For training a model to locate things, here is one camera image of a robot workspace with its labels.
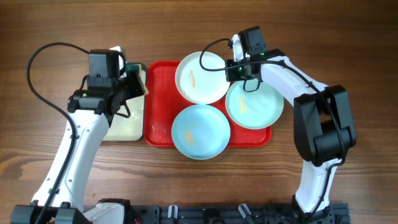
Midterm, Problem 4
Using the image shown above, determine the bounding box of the white plate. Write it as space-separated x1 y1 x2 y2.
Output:
175 52 230 105

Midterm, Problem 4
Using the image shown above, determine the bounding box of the light blue plate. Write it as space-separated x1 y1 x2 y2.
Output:
171 105 231 160

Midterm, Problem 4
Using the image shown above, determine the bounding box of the green yellow sponge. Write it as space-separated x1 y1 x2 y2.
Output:
126 63 147 75

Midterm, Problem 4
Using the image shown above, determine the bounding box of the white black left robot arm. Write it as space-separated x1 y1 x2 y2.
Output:
10 70 146 223

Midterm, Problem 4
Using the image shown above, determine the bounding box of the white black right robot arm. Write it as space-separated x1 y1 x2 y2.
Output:
225 49 357 219

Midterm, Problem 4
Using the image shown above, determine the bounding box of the black metal water tray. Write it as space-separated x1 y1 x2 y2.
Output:
102 62 147 142

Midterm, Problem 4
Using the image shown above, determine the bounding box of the red plastic tray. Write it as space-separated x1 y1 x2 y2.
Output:
144 60 272 147

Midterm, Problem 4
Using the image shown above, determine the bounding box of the mint green plate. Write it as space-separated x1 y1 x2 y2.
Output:
225 80 284 129

